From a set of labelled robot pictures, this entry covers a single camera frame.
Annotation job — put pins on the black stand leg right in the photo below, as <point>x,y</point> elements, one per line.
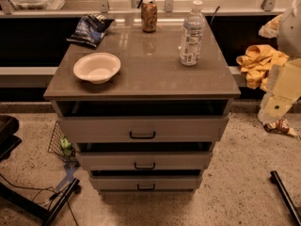
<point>294,211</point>

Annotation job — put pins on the yellow cloth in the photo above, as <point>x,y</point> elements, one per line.
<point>256,63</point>

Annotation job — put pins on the white paper bowl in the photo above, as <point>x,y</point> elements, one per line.
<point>97,68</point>

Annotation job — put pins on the grey top drawer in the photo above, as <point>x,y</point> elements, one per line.
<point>143,129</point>

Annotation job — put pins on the orange soda can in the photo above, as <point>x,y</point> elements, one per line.
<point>149,15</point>

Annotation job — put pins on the grey middle drawer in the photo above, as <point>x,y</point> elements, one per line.
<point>145,161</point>

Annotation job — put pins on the grey bottom drawer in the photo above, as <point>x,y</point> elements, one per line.
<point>110,183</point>

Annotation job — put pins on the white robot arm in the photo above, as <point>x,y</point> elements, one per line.
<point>289,32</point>

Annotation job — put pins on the green object in basket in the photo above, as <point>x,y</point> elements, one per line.
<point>66,146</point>

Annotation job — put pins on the crumpled snack wrapper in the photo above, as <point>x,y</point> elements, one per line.
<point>280,127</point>

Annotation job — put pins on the blue tape on floor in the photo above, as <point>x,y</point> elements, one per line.
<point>70,169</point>

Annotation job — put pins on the blue chip bag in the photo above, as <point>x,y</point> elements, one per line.
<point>91,29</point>

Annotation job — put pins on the wire mesh basket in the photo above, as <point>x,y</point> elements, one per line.
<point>55,147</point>

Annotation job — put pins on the black chair base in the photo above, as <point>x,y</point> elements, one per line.
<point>8,141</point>

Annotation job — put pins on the clear plastic water bottle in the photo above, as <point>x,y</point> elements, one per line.
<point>192,34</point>

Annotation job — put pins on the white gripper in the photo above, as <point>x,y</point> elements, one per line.
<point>290,35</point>

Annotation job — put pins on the grey drawer cabinet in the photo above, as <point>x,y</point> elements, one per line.
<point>151,82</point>

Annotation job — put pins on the grey drawer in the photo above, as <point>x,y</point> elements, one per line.
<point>143,129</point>
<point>145,161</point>
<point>110,183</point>

